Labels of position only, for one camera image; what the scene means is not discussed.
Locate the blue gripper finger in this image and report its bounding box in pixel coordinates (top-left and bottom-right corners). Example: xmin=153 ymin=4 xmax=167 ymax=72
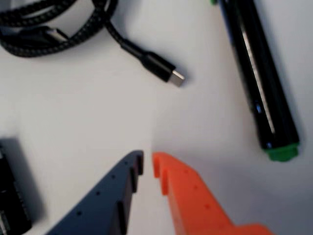
xmin=45 ymin=150 xmax=145 ymax=235

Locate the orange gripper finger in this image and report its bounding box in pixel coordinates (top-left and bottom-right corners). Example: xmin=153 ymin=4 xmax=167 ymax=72
xmin=152 ymin=151 xmax=276 ymax=235

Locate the small black device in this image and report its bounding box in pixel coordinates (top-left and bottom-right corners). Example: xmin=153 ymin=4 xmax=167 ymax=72
xmin=0 ymin=138 xmax=34 ymax=235

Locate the black marker with green cap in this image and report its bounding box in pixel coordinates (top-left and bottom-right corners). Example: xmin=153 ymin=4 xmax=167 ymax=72
xmin=210 ymin=0 xmax=300 ymax=162

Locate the black braided USB cable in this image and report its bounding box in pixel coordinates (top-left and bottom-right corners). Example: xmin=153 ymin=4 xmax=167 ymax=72
xmin=0 ymin=0 xmax=186 ymax=88

